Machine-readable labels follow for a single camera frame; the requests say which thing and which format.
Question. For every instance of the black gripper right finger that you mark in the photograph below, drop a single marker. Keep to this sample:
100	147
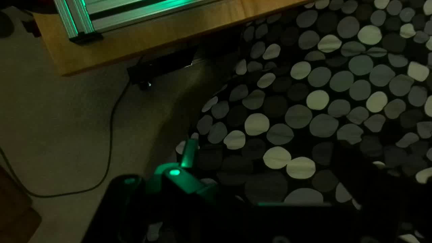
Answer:
369	197

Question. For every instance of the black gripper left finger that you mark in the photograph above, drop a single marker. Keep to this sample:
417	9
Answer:
116	210

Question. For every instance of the large-dotted black blanket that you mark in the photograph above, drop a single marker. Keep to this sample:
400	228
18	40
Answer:
324	102

